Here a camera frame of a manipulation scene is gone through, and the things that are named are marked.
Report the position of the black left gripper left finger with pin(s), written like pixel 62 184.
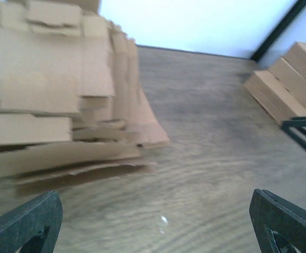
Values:
pixel 33 226

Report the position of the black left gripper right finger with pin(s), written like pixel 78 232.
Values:
pixel 279 225

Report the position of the folded brown cardboard box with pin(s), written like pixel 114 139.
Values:
pixel 281 88

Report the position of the stack of flat cardboard blanks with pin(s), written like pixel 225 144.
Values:
pixel 71 99

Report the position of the black aluminium frame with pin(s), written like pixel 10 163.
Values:
pixel 278 30

